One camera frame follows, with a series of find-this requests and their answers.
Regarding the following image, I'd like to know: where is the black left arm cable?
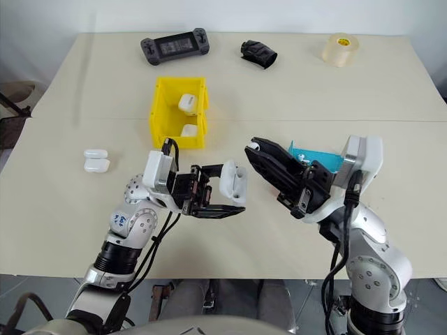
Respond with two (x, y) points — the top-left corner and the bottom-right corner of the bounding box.
(124, 137), (183, 310)

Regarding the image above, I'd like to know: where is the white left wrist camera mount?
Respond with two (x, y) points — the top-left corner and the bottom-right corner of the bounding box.
(142, 149), (176, 193)

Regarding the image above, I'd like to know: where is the beige chair with black frame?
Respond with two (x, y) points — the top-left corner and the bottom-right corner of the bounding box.
(0, 80), (45, 121)

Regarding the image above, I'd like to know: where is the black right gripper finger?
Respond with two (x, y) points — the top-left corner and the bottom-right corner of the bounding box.
(244, 145), (305, 195)
(253, 136), (314, 171)

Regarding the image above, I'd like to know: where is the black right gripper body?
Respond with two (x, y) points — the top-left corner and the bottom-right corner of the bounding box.
(277, 160), (339, 221)

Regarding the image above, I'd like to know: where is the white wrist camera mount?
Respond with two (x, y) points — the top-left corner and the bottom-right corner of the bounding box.
(334, 135), (384, 197)
(142, 149), (176, 193)

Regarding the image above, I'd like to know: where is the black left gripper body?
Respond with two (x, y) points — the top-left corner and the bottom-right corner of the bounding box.
(166, 165), (214, 216)

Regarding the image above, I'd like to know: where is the black handheld game controller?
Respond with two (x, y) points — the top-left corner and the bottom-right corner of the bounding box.
(140, 27), (212, 67)

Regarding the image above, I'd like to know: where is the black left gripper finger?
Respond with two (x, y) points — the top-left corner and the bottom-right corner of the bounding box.
(190, 204), (247, 220)
(200, 162), (228, 179)

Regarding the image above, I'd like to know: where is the rusty brown metal bracket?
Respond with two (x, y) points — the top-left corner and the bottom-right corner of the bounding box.
(148, 283), (176, 322)

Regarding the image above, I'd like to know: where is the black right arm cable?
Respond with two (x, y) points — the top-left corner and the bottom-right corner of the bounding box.
(322, 170), (363, 335)

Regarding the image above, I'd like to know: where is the teal plastic tray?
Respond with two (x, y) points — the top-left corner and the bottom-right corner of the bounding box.
(287, 140), (345, 174)

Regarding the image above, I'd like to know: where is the clear tape roll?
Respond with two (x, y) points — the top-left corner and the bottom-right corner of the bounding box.
(321, 32), (361, 68)

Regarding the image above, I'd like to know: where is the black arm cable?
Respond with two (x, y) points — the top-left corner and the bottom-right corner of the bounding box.
(124, 137), (183, 310)
(322, 170), (363, 335)

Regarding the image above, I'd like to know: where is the yellow plastic bin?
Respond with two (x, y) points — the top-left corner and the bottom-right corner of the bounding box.
(148, 76), (211, 151)

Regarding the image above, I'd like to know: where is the black crumpled sleeve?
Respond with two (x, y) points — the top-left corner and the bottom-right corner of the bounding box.
(240, 40), (278, 70)

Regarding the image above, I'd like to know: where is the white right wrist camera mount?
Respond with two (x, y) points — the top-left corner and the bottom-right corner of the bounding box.
(334, 135), (384, 197)

